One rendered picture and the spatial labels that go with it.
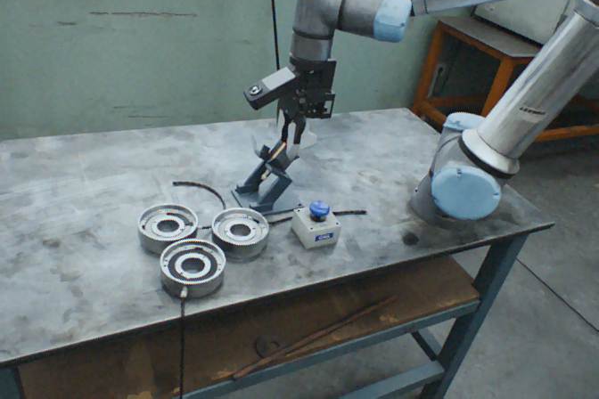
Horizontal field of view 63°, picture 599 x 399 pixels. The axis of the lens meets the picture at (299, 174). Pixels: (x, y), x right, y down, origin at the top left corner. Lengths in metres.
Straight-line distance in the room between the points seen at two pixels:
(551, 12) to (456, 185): 2.02
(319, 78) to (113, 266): 0.49
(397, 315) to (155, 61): 1.70
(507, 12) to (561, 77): 2.17
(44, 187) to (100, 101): 1.44
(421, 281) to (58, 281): 0.86
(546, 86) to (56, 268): 0.83
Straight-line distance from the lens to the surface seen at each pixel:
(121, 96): 2.51
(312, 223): 0.94
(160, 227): 0.95
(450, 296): 1.34
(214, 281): 0.82
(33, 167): 1.16
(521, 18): 2.95
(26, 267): 0.92
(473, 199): 0.92
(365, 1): 0.85
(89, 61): 2.43
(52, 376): 1.09
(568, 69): 0.86
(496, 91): 2.73
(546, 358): 2.17
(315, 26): 0.87
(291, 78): 0.91
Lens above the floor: 1.42
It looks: 32 degrees down
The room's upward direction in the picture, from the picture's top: 10 degrees clockwise
